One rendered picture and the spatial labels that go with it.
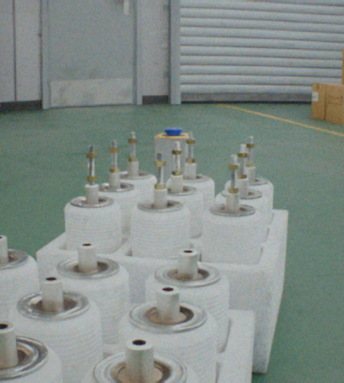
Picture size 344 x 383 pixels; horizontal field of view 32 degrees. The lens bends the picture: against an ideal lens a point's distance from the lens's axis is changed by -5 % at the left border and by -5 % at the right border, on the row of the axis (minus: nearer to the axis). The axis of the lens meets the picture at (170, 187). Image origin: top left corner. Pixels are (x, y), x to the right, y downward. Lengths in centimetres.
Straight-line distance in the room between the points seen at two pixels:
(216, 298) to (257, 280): 27
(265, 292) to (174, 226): 18
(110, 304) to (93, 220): 33
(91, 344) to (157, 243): 40
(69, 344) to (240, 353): 20
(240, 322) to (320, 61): 621
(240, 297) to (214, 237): 10
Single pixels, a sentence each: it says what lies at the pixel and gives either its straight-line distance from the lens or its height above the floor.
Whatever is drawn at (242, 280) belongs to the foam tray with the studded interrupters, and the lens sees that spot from 95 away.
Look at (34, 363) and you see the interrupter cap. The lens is 51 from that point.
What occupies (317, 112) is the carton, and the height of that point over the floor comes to 5.
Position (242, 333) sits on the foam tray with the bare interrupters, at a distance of 73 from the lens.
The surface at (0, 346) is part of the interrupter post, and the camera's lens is 52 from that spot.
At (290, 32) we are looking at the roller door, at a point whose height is 78.
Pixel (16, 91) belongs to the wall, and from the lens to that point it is 608.
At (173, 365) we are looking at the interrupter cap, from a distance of 50.
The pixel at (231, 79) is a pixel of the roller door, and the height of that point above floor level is 26.
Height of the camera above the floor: 50
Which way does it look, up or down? 12 degrees down
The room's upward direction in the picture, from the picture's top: straight up
